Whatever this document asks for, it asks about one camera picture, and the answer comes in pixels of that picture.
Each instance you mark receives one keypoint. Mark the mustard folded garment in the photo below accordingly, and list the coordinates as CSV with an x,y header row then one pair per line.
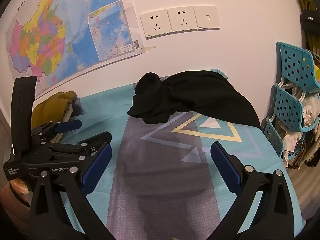
x,y
52,109

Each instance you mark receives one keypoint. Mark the black button-up shirt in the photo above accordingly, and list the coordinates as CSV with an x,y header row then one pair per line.
x,y
201,91

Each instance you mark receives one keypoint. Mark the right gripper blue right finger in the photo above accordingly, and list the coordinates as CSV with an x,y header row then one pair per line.
x,y
274,216

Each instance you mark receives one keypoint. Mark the teal perforated storage rack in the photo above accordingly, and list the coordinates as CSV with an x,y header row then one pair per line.
x,y
298,79

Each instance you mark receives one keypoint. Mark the colourful wall map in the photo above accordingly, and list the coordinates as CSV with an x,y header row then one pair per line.
x,y
55,40

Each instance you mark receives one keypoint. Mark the white left wall socket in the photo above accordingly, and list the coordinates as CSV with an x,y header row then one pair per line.
x,y
156,24

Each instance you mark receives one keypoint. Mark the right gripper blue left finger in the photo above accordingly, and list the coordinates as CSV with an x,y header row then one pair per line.
x,y
48,217

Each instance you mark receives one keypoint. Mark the white network wall plate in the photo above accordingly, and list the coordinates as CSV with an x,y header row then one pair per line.
x,y
207,17

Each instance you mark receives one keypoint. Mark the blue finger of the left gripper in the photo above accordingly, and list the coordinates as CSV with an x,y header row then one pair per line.
x,y
93,143
68,126

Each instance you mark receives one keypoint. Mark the black handbag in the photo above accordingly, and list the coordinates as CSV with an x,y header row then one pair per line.
x,y
309,20

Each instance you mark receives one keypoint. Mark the teal grey patterned bedsheet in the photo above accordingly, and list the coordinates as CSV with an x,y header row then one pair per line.
x,y
161,182

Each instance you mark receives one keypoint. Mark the person's left hand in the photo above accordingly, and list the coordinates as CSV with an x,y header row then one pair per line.
x,y
14,210

